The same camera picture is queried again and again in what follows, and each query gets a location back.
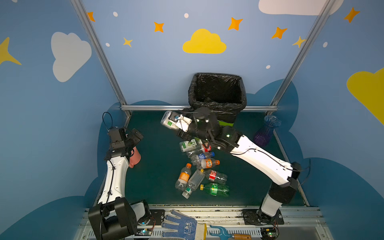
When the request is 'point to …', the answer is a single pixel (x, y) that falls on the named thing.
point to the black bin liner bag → (224, 94)
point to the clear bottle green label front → (193, 183)
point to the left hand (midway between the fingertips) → (137, 135)
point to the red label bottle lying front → (214, 176)
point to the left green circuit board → (144, 232)
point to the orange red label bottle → (206, 163)
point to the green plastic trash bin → (225, 123)
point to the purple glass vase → (263, 137)
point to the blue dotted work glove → (188, 228)
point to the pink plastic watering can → (135, 157)
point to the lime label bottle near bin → (185, 145)
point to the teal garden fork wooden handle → (225, 236)
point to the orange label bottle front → (181, 183)
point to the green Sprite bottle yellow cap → (216, 189)
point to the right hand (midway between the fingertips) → (177, 119)
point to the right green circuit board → (268, 232)
